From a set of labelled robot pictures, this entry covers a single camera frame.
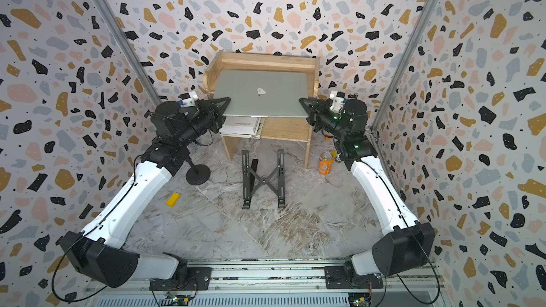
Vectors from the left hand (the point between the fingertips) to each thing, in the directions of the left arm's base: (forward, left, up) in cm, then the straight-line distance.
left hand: (234, 98), depth 63 cm
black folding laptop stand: (-3, 0, -44) cm, 44 cm away
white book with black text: (+9, +1, -20) cm, 21 cm away
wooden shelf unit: (+14, -16, -27) cm, 34 cm away
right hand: (0, -18, -1) cm, 19 cm away
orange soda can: (+4, -34, -40) cm, 53 cm away
